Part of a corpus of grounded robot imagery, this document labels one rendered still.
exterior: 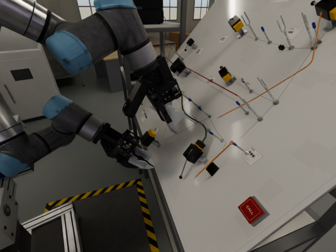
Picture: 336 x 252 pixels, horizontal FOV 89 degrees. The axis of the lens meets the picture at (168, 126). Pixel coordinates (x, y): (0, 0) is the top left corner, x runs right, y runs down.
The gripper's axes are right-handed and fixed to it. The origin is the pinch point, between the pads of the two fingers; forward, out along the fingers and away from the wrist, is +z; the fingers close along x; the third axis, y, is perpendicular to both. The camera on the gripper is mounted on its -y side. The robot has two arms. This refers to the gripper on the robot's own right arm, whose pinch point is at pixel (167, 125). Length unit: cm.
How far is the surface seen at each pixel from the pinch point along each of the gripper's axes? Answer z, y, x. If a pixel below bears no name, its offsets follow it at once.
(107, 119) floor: 92, -54, 236
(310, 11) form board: -5, 67, 5
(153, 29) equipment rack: -14, 35, 88
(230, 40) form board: 1, 55, 35
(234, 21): -9, 54, 29
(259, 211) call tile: 19.4, 6.9, -27.2
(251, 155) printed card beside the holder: 18.1, 17.7, -14.0
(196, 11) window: 90, 434, 705
